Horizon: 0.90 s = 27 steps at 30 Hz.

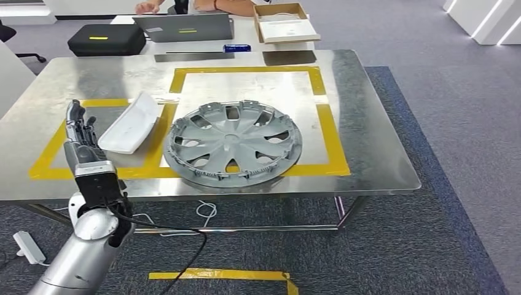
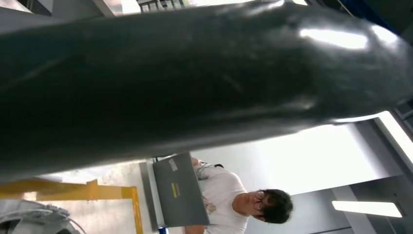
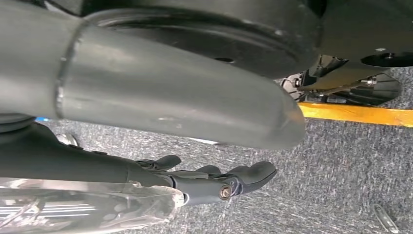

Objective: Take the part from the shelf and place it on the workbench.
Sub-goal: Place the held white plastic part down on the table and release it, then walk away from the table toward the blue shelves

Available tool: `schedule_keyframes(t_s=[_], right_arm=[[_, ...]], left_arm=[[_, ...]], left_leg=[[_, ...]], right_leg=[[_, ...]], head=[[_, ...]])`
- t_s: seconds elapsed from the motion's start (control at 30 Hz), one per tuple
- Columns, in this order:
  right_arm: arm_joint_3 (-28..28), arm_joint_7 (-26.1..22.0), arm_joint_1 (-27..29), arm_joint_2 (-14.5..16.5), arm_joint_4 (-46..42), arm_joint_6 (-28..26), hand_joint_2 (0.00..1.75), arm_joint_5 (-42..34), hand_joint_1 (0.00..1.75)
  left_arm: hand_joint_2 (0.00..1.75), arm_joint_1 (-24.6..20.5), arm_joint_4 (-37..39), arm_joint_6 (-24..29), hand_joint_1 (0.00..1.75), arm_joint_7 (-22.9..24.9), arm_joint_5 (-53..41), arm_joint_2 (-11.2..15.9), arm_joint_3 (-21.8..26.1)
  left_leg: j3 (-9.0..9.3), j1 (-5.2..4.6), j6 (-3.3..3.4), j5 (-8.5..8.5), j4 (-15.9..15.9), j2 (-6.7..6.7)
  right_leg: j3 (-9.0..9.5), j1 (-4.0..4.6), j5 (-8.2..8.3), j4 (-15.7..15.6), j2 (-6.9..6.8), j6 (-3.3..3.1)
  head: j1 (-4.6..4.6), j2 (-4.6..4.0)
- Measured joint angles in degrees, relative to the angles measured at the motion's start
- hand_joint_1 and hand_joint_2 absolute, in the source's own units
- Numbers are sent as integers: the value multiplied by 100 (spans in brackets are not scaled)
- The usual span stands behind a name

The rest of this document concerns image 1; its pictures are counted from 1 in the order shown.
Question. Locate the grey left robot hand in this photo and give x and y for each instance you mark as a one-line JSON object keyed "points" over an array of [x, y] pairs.
{"points": [[83, 152]]}

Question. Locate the white curved plastic part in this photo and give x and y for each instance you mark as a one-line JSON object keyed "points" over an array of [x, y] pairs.
{"points": [[130, 126]]}

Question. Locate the person's left forearm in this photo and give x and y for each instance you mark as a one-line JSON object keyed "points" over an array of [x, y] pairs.
{"points": [[238, 7]]}

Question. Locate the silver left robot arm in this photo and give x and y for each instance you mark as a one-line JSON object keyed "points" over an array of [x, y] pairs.
{"points": [[81, 260]]}

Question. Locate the steel workbench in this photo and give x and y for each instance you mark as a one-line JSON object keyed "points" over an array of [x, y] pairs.
{"points": [[374, 122]]}

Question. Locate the small yellow tape square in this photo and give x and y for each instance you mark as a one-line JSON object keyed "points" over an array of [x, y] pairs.
{"points": [[44, 163]]}

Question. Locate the white table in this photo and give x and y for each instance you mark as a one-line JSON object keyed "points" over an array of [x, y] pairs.
{"points": [[14, 77]]}

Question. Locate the white power strip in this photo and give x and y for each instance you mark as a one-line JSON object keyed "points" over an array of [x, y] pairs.
{"points": [[30, 248]]}

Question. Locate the black zipped case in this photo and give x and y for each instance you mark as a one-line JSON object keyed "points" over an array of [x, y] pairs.
{"points": [[106, 42]]}

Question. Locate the black office chair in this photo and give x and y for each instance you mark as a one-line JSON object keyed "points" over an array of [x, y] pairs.
{"points": [[6, 32]]}

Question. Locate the grey wheel hubcap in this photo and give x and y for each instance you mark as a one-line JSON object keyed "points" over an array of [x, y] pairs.
{"points": [[232, 138]]}

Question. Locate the white low plinth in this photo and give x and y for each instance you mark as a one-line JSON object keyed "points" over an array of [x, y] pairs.
{"points": [[26, 14]]}

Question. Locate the grey laptop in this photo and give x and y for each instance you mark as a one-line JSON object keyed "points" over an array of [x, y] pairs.
{"points": [[183, 27]]}

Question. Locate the small blue box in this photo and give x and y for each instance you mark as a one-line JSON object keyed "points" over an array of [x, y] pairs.
{"points": [[237, 48]]}

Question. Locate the person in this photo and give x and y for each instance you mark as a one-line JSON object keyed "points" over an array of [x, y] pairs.
{"points": [[236, 6]]}

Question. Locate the cardboard box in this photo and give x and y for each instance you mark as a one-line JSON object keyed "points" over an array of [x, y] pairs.
{"points": [[257, 22]]}

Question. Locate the white flat box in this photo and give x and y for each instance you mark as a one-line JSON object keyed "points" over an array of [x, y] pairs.
{"points": [[291, 30]]}

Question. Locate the large yellow tape square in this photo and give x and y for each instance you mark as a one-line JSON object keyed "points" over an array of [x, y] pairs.
{"points": [[333, 142]]}

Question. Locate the blue carpet mat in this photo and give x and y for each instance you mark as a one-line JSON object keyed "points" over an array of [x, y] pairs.
{"points": [[439, 244]]}

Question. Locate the white lit plinth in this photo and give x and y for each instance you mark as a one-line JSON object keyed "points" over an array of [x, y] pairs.
{"points": [[482, 20], [513, 36]]}

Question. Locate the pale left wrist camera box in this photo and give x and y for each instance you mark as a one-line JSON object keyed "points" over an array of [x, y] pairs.
{"points": [[97, 187]]}

